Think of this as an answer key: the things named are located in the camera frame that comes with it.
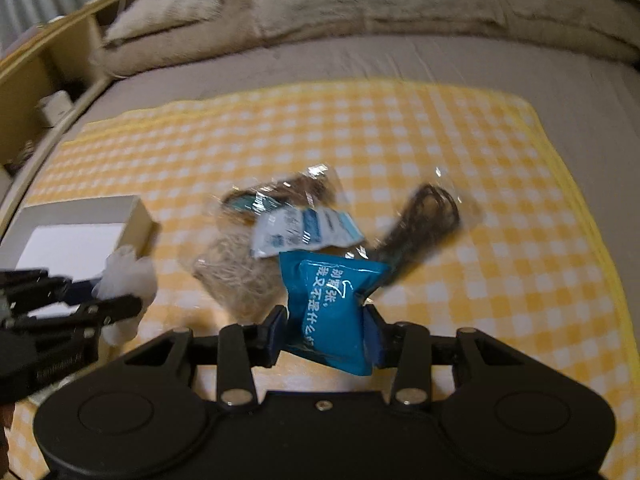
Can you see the silver curtain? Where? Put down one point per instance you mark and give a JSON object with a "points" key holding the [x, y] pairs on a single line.
{"points": [[20, 5]]}

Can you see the clear bag beige fibre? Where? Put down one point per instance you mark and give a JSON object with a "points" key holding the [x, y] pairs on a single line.
{"points": [[235, 270]]}

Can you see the beige rolled comforter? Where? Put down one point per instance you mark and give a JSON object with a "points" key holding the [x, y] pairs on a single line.
{"points": [[190, 52]]}

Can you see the grey mattress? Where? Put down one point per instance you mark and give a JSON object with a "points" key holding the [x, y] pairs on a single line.
{"points": [[450, 60]]}

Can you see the wooden bedside shelf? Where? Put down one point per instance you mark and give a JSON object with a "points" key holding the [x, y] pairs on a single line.
{"points": [[30, 60]]}

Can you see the blue snack packet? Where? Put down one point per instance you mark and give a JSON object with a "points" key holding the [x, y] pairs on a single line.
{"points": [[330, 310]]}

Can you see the white fluffy scrunchie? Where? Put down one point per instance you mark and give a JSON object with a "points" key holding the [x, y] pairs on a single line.
{"points": [[125, 275]]}

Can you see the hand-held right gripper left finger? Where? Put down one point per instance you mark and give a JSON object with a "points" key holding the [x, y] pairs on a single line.
{"points": [[275, 332]]}

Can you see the white tissue box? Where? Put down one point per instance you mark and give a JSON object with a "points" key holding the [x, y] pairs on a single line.
{"points": [[54, 109]]}

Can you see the grey cardboard box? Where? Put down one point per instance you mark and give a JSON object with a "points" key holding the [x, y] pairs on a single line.
{"points": [[75, 210]]}

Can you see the yellow checked blanket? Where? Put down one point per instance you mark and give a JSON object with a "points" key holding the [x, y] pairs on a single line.
{"points": [[400, 135]]}

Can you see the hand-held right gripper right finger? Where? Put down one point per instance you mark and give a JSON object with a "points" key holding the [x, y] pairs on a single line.
{"points": [[372, 337]]}

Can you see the white and blue packet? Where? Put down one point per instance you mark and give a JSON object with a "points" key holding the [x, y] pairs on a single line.
{"points": [[300, 230]]}

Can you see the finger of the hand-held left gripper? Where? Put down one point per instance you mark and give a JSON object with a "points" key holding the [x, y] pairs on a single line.
{"points": [[115, 307], [80, 292]]}

